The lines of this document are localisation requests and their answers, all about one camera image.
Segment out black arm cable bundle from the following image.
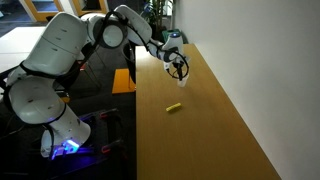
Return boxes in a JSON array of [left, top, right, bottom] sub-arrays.
[[99, 11, 190, 81]]

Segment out small yellow block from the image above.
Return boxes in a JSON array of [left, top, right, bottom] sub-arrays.
[[165, 102, 183, 113]]

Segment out orange door frame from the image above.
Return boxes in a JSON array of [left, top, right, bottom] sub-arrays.
[[71, 0, 110, 17], [19, 0, 65, 23]]

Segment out green potted plant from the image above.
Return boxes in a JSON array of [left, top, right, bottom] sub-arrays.
[[141, 0, 175, 33]]

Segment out translucent plastic measuring cup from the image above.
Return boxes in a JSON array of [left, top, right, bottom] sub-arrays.
[[176, 73, 190, 89]]

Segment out green plant pot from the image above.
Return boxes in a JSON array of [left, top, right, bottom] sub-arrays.
[[161, 29, 185, 44]]

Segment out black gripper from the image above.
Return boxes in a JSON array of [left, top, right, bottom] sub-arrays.
[[172, 54, 187, 82]]

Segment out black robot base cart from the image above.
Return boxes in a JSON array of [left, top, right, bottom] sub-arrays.
[[0, 108, 130, 180]]

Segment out white table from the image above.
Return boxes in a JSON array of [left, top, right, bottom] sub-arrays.
[[0, 26, 48, 74]]

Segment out black chair with red parts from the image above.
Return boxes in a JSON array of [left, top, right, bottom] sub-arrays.
[[63, 49, 101, 92]]

